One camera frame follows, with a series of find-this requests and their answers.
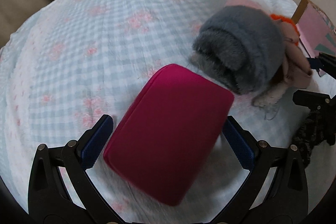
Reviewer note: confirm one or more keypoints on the blue gingham floral blanket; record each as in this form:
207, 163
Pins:
75, 60

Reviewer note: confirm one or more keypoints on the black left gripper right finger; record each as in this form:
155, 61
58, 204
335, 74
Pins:
275, 190

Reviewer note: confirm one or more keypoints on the magenta velvet pouch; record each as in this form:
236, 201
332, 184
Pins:
167, 133

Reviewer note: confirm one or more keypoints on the cardboard box with pink lining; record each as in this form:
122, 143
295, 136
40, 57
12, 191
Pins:
317, 32

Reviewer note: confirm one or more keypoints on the dusty pink printed scarf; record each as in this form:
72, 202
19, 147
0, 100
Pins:
296, 69

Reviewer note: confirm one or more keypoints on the pink fluffy plush item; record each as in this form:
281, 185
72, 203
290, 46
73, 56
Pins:
245, 3

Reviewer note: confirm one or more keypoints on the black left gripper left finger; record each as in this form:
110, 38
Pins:
60, 191

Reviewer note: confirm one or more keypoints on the orange pompom with green leaves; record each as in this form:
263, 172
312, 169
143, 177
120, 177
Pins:
288, 27

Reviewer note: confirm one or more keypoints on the grey fluffy fur item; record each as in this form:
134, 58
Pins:
239, 47

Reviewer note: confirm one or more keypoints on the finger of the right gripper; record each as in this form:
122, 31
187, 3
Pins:
311, 100

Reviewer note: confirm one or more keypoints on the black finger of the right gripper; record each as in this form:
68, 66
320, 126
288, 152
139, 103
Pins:
323, 63

